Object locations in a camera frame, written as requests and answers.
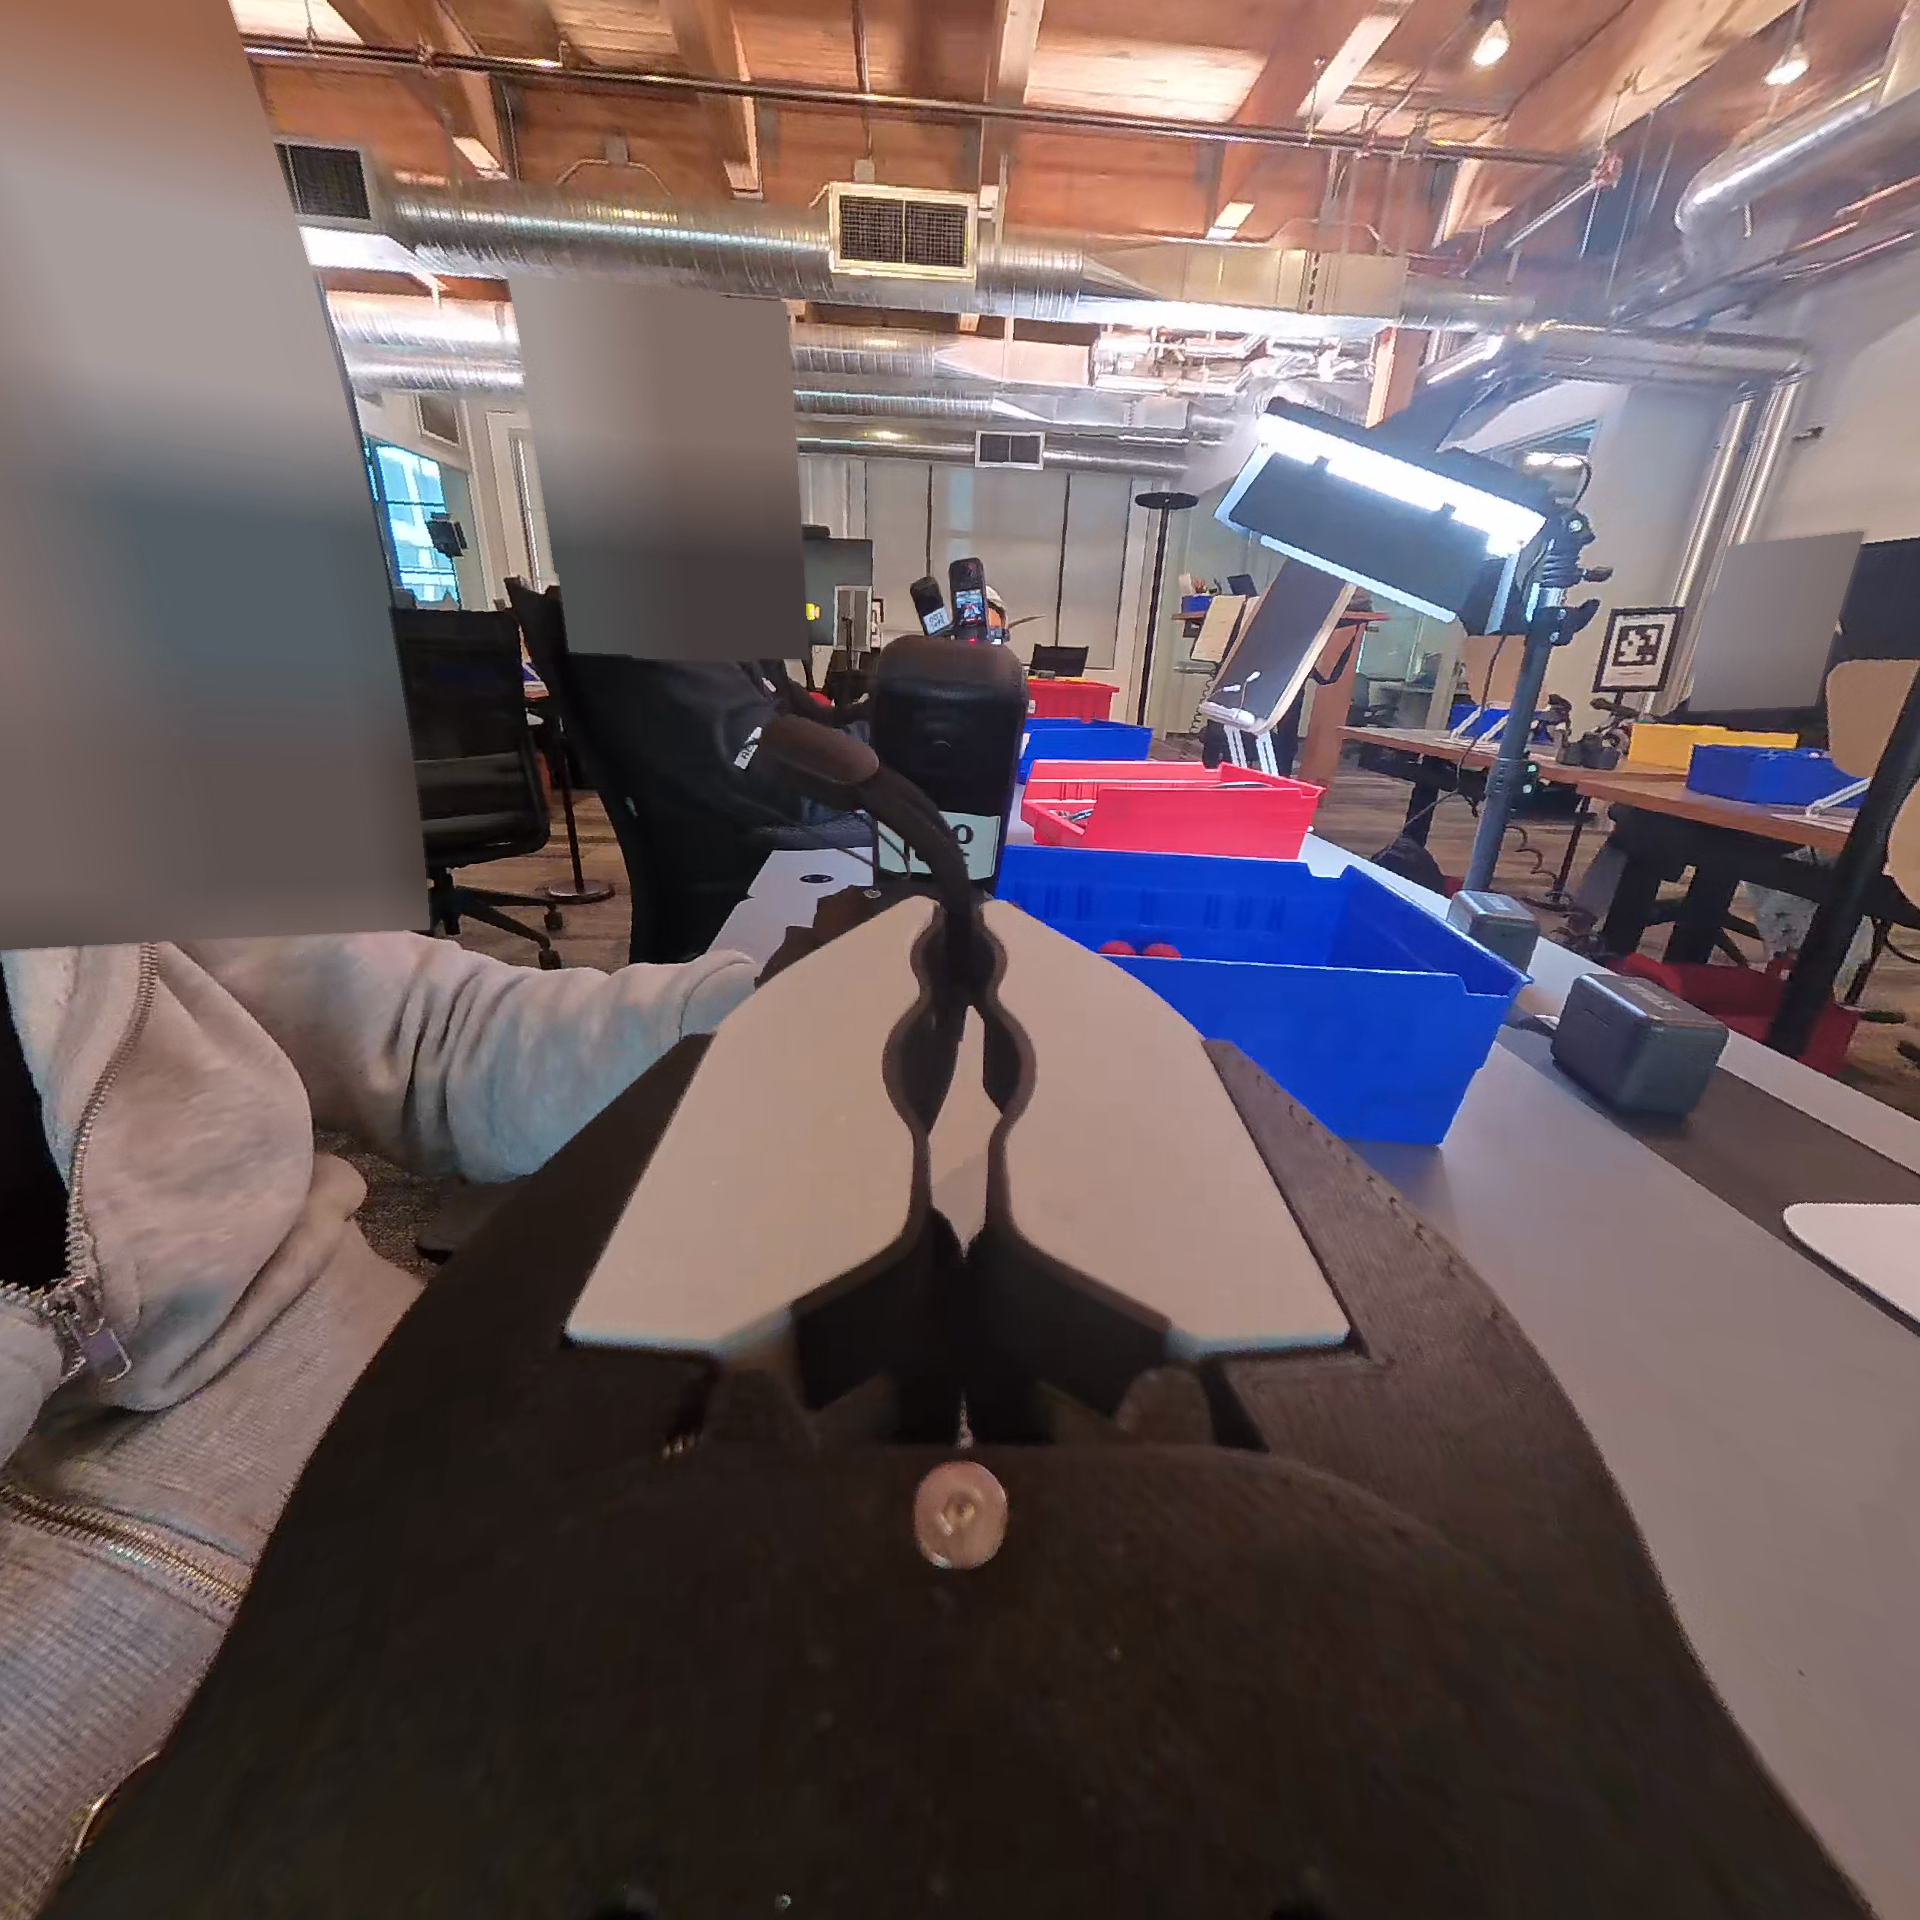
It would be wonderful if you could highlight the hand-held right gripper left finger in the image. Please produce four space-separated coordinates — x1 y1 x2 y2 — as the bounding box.
562 893 962 1366

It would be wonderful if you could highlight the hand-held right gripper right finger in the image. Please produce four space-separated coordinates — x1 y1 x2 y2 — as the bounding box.
966 897 1356 1366

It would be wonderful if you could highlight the black wrist strap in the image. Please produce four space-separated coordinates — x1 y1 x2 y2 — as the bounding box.
773 718 999 1038

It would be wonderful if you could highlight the blue plastic bin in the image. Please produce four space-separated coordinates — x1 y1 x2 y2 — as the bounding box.
991 848 1532 1150

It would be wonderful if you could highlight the person's left forearm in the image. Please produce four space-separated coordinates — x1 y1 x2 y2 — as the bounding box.
315 937 758 1187

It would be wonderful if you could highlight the grey desk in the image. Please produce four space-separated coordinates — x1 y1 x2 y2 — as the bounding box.
705 833 1920 1920

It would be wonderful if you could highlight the small blue bin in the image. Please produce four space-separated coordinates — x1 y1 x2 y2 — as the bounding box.
1020 718 1154 781

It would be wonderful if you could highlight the red plastic bin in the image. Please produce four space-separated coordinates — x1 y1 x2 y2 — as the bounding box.
1020 760 1326 862

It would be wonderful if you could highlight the black jacket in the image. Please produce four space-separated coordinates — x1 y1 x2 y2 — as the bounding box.
562 651 886 963

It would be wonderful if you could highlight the black floor lamp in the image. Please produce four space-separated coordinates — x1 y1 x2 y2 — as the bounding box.
1137 489 1201 730

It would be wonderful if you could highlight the tilted white board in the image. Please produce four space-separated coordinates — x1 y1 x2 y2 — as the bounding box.
1201 569 1354 776

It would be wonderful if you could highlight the black office chair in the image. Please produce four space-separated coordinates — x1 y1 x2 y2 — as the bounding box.
393 598 564 969

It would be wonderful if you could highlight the white light panel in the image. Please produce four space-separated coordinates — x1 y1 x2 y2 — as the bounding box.
1217 397 1554 625

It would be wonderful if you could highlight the white air vent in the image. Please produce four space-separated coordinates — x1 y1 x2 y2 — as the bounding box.
828 184 980 278

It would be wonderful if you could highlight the wooden table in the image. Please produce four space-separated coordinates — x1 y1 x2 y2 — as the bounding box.
1335 724 1892 842

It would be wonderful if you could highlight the black light stand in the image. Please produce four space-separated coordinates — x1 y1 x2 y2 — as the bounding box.
1463 502 1614 904

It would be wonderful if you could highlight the grey zip hoodie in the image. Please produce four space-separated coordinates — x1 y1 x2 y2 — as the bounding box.
0 930 453 1920

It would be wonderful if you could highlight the red floor bin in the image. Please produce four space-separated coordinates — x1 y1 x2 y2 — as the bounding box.
1612 950 1862 1075

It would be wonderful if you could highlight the small tag sign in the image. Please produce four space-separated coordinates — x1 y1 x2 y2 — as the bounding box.
1594 604 1685 696

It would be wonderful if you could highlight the yellow bin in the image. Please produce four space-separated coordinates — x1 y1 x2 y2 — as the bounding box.
1628 723 1801 770

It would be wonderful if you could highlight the white mat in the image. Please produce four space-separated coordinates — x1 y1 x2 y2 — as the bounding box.
1783 1200 1920 1329

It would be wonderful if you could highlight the black shirt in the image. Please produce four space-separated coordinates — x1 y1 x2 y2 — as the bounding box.
0 976 69 1292

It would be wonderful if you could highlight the blue bin on wooden table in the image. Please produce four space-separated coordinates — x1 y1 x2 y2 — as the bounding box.
1686 746 1869 812

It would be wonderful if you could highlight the black stand with round head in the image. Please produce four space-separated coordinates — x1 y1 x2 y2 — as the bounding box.
1767 704 1920 1059

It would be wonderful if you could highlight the grey monitor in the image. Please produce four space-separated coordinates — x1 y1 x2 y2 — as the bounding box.
1686 529 1869 720

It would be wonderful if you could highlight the silver air duct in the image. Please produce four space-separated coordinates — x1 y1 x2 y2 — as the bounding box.
375 195 1501 302

